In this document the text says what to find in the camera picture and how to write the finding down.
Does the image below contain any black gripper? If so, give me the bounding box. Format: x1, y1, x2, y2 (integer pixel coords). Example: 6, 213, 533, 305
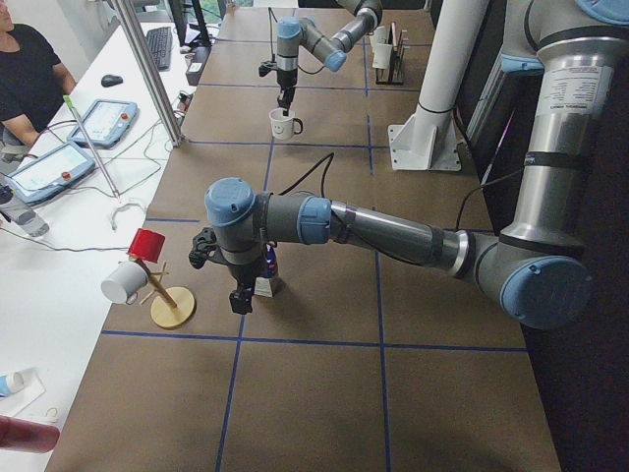
227, 256, 266, 315
276, 69, 298, 116

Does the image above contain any white smiley face mug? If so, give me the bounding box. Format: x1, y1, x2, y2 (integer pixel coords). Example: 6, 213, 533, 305
268, 107, 304, 141

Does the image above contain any blue Pascual milk carton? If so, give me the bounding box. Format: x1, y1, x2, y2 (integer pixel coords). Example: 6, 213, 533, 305
255, 244, 280, 298

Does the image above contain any red cup on tree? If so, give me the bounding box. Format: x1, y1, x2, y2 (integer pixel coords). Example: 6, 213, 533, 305
127, 228, 165, 263

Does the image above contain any white cup on tree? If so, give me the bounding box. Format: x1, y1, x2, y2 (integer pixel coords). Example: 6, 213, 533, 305
100, 262, 148, 305

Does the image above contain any wooden mug tree stand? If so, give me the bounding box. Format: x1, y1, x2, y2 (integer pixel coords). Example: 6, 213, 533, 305
130, 258, 197, 329

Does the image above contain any black power box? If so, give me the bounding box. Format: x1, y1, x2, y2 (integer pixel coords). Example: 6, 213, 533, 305
186, 62, 204, 87

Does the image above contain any white ribbed HOME mug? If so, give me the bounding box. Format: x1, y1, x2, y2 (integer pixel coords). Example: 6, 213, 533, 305
372, 43, 393, 70

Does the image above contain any white ribbed mug left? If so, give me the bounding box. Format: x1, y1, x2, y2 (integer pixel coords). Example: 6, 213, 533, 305
369, 26, 388, 48

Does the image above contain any black keyboard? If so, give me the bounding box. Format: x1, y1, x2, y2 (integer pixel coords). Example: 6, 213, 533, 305
145, 27, 172, 71

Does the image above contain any black computer mouse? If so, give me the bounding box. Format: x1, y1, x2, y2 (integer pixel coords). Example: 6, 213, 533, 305
100, 74, 124, 88

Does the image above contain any far teach pendant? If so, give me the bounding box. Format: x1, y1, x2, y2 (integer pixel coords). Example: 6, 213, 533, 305
82, 99, 139, 149

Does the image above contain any teach pendant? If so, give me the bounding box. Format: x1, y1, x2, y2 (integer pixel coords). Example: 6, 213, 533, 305
82, 99, 139, 149
6, 143, 95, 205

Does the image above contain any thin metal rod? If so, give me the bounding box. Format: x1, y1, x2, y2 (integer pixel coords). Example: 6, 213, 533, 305
63, 94, 122, 202

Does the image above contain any near teach pendant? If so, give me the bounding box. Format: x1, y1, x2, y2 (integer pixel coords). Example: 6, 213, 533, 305
6, 143, 95, 205

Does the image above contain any white lying bottle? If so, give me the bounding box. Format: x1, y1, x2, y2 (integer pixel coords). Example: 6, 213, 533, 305
0, 372, 25, 398

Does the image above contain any grey water bottle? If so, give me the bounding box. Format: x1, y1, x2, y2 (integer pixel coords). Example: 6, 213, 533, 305
0, 185, 49, 237

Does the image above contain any person in black shirt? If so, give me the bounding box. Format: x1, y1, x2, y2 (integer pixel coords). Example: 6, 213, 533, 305
1, 2, 77, 147

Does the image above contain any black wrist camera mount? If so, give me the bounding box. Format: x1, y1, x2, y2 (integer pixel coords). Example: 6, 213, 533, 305
189, 227, 218, 269
257, 60, 277, 78

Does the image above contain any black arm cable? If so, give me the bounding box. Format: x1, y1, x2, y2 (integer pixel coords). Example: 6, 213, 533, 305
279, 152, 527, 276

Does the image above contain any right black braided cable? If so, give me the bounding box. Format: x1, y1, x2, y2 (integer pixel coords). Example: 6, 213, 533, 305
267, 6, 328, 76

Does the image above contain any black wire mug rack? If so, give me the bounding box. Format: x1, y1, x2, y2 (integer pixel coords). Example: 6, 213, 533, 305
374, 22, 406, 86

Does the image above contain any aluminium frame post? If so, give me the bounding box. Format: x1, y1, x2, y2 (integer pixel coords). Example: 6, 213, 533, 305
112, 0, 183, 148

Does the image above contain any white pedestal column base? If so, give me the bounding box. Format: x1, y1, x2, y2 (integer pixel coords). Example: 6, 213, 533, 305
387, 0, 490, 172

